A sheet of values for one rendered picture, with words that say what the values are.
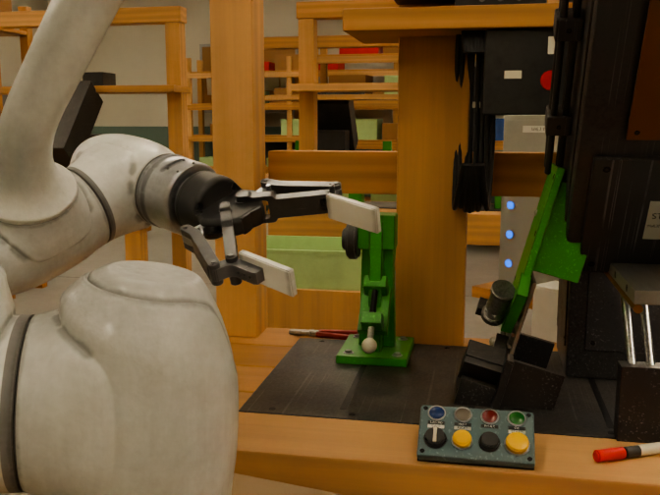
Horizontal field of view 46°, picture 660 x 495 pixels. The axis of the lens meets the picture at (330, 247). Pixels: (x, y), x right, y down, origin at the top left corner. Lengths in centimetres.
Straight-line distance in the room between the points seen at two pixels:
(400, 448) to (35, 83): 65
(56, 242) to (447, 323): 93
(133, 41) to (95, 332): 1196
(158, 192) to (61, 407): 33
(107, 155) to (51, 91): 17
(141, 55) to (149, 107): 78
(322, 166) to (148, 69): 1080
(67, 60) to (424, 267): 97
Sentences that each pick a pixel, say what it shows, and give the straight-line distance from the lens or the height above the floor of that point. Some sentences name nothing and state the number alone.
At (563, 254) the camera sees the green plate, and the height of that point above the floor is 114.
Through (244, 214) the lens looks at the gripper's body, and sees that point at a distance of 86.
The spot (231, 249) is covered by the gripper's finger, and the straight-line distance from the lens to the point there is 80.
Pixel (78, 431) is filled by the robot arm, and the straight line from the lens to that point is 67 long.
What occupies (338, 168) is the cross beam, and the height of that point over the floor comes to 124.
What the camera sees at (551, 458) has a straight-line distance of 111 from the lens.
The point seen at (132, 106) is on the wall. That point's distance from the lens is 1254.
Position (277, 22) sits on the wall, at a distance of 1178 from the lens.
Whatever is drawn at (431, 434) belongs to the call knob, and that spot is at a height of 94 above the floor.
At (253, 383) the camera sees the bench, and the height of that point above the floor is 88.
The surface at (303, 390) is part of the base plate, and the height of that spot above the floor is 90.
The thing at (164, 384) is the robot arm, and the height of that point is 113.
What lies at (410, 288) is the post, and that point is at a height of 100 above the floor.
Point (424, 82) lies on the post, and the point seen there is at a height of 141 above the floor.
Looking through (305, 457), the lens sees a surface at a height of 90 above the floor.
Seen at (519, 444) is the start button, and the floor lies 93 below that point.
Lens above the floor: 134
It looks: 9 degrees down
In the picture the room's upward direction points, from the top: straight up
